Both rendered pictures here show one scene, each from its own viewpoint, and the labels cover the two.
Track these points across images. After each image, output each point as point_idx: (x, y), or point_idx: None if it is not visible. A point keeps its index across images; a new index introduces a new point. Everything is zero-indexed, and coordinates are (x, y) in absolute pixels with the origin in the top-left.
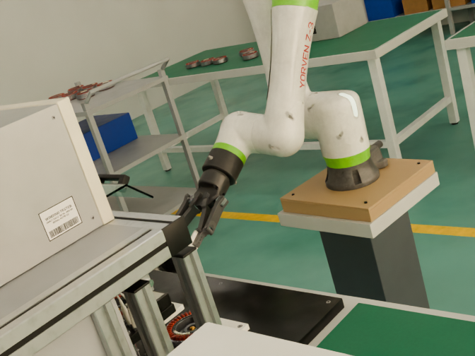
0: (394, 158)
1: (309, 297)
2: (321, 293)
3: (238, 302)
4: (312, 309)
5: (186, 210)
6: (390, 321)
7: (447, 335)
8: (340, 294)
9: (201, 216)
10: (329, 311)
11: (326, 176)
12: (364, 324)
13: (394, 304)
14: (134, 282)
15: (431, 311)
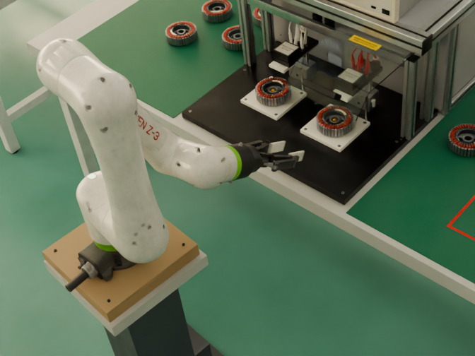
0: (67, 275)
1: (199, 118)
2: (192, 132)
3: (247, 126)
4: (200, 108)
5: (276, 156)
6: (162, 100)
7: (140, 86)
8: (182, 128)
9: (263, 147)
10: (191, 104)
11: (142, 268)
12: (176, 102)
13: (154, 112)
14: None
15: (138, 103)
